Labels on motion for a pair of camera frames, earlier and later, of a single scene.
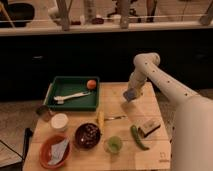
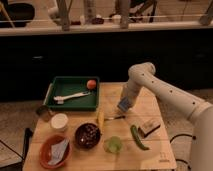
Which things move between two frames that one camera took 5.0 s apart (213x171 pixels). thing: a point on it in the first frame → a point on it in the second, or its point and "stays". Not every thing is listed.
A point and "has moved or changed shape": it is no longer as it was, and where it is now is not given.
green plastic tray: (67, 85) stays
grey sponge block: (130, 94) has moved or changed shape
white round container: (59, 122) stays
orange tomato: (91, 84) stays
